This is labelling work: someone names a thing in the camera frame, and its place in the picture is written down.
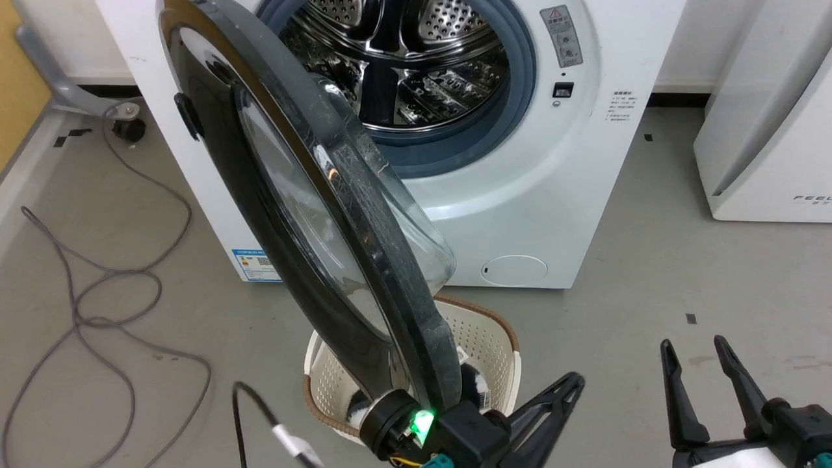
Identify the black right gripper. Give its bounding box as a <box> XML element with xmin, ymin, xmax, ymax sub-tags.
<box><xmin>660</xmin><ymin>335</ymin><xmax>832</xmax><ymax>468</ymax></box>

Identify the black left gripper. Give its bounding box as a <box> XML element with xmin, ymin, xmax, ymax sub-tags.
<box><xmin>426</xmin><ymin>371</ymin><xmax>586</xmax><ymax>468</ymax></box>

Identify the black round glass washer door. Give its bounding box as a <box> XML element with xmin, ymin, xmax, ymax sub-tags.
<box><xmin>156</xmin><ymin>0</ymin><xmax>461</xmax><ymax>417</ymax></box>

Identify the white front-load washing machine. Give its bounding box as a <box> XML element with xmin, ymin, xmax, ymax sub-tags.
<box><xmin>95</xmin><ymin>0</ymin><xmax>688</xmax><ymax>290</ymax></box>

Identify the blue-grey rubber door gasket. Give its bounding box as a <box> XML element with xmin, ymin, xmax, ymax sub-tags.
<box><xmin>256</xmin><ymin>0</ymin><xmax>538</xmax><ymax>180</ymax></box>

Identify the black and white fluffy item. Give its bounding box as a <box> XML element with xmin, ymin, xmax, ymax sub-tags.
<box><xmin>344</xmin><ymin>363</ymin><xmax>493</xmax><ymax>424</ymax></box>

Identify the white perforated laundry basket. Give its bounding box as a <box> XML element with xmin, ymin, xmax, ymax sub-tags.
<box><xmin>303</xmin><ymin>294</ymin><xmax>522</xmax><ymax>447</ymax></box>

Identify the white floor appliance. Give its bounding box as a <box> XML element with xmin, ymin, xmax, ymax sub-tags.
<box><xmin>693</xmin><ymin>0</ymin><xmax>832</xmax><ymax>224</ymax></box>

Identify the blue energy label sticker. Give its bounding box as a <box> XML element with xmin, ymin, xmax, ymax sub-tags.
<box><xmin>231</xmin><ymin>248</ymin><xmax>282</xmax><ymax>283</ymax></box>

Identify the stainless steel washer drum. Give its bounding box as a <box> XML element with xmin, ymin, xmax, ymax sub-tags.
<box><xmin>279</xmin><ymin>0</ymin><xmax>512</xmax><ymax>129</ymax></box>

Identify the grey warning label sticker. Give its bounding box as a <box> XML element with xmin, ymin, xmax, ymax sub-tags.
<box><xmin>540</xmin><ymin>5</ymin><xmax>584</xmax><ymax>68</ymax></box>

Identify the black caster wheel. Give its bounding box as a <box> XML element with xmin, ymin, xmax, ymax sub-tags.
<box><xmin>112</xmin><ymin>118</ymin><xmax>147</xmax><ymax>145</ymax></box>

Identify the grey metal stand leg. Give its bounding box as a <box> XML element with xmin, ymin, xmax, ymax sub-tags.
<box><xmin>13</xmin><ymin>23</ymin><xmax>141</xmax><ymax>118</ymax></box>

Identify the grey power cable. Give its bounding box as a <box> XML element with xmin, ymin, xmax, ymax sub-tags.
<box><xmin>0</xmin><ymin>103</ymin><xmax>213</xmax><ymax>468</ymax></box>

